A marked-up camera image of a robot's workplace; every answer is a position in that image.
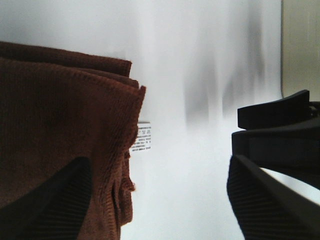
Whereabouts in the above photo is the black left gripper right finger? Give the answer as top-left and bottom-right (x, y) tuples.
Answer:
(226, 155), (320, 240)

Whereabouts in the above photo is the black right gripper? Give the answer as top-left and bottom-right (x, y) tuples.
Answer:
(231, 89), (320, 189)

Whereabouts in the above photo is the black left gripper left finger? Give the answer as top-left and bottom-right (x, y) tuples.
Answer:
(0, 157), (92, 240)

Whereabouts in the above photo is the brown square towel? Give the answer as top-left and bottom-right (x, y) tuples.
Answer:
(0, 42), (146, 240)

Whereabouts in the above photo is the beige plastic bin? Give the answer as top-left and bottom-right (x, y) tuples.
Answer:
(281, 0), (320, 101)

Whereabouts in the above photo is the white towel care label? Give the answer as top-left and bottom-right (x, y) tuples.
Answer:
(130, 121), (152, 153)

